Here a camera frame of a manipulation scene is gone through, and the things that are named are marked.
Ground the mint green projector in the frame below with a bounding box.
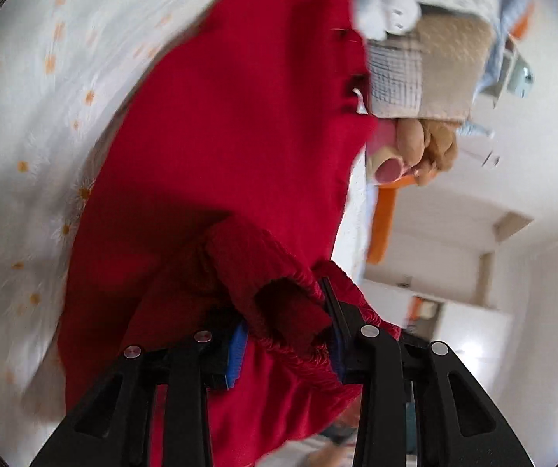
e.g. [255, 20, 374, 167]
[507, 55, 534, 98]

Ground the beige patchwork pillow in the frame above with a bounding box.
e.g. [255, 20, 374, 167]
[366, 14, 494, 122]

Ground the white lamb plush toy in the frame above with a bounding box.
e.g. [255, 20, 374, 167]
[354, 0, 421, 42]

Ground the white cabinet unit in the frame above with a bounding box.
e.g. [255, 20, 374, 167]
[360, 279, 512, 391]

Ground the white daisy bedspread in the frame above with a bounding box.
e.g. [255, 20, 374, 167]
[0, 0, 213, 466]

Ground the blue gingham blanket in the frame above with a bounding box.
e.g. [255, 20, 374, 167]
[450, 0, 533, 116]

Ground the red garment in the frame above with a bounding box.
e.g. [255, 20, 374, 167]
[58, 0, 399, 466]

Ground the pink strawberry bear plush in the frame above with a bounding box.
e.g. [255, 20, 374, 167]
[365, 119, 415, 184]

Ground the brown plush toy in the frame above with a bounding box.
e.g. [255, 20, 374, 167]
[396, 118, 461, 187]

